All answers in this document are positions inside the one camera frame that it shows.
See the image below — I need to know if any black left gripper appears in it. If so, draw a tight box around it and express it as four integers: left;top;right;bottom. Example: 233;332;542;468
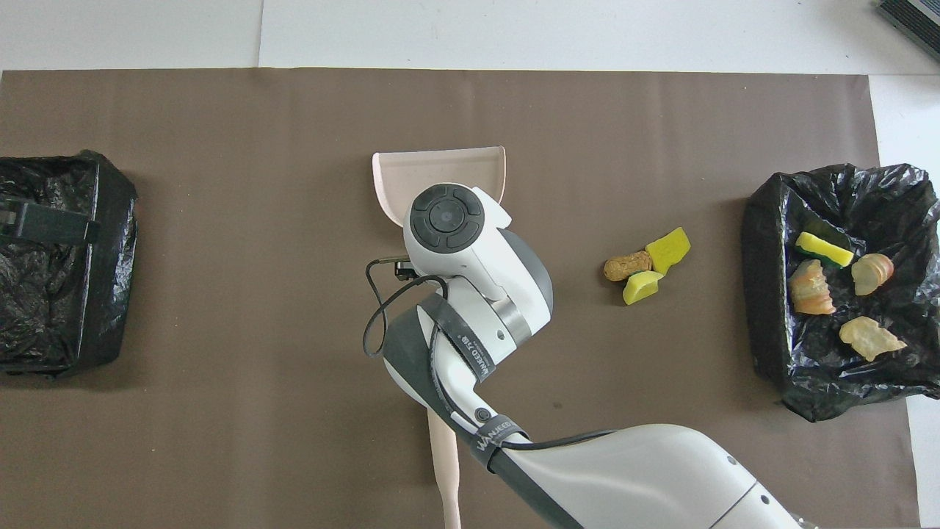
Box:
0;198;101;245

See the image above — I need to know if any pale pink plastic dustpan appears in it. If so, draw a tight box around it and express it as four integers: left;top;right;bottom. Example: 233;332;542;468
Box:
372;145;507;230

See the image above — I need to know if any beige brush with black bristles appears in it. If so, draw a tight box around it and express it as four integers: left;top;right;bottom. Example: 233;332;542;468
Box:
427;408;462;529

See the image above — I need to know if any brown peanut-shaped bread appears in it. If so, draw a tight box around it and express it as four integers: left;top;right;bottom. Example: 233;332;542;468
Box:
604;251;653;282

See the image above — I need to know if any yellow sponge piece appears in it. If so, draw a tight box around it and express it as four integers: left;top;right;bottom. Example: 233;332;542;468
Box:
645;227;692;276
795;231;855;269
622;270;664;306

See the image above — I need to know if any large striped croissant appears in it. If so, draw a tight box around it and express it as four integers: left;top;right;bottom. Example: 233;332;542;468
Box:
789;259;836;316

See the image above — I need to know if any small golden croissant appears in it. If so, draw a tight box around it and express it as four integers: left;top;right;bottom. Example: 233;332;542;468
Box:
851;253;895;297

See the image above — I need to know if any pale pastry piece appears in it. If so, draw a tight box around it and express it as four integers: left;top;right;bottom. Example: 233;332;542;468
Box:
839;317;908;361

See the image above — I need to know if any black bin with taut bag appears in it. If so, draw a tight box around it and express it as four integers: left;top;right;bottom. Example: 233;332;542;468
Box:
0;150;139;379

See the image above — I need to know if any black bin with crumpled bag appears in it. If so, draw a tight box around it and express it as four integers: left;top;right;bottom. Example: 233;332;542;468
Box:
740;163;940;423

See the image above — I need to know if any brown paper table mat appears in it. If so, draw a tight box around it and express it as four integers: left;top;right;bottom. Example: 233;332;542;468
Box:
0;68;922;529

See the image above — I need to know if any dark grey ribbed device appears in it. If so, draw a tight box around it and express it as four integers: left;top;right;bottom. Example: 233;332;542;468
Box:
875;0;940;61

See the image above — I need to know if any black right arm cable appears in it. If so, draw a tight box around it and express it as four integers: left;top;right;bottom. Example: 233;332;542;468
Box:
363;256;625;450

